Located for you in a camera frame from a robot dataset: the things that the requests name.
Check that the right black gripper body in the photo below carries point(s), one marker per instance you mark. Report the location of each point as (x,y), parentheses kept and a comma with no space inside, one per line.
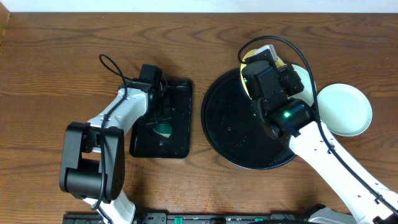
(283,72)

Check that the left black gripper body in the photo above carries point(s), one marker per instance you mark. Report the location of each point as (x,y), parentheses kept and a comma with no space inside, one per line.
(163,112)

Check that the green yellow sponge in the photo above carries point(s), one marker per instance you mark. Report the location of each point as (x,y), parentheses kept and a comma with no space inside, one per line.
(163,129)

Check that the white plate with blue stain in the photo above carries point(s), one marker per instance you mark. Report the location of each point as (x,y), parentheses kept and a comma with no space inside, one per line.
(306,94)

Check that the light blue plate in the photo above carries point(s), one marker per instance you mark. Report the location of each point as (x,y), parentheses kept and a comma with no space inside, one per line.
(344,109)

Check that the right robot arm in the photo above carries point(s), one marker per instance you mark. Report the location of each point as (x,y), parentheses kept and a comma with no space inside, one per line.
(368,200)

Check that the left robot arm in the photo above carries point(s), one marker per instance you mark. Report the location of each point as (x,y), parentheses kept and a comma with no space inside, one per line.
(93,161)

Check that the rectangular black tray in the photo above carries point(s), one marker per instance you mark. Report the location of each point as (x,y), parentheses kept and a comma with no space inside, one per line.
(146,143)

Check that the round black tray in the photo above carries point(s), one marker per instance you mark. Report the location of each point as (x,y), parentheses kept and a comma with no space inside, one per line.
(232,130)

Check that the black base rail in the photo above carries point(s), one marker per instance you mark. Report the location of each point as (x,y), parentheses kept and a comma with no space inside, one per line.
(163,218)

